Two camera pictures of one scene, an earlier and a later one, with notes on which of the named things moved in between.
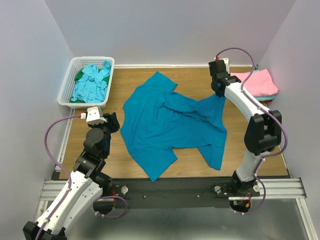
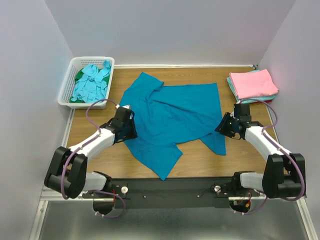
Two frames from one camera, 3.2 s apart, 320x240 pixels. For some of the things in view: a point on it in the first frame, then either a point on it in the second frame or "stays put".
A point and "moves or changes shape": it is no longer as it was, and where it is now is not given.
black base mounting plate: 180,193 stays put
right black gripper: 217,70 -> 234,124
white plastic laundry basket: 87,82 stays put
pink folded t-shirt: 260,83 stays put
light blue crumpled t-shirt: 92,87 stays put
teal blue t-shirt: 156,119 moves or changes shape
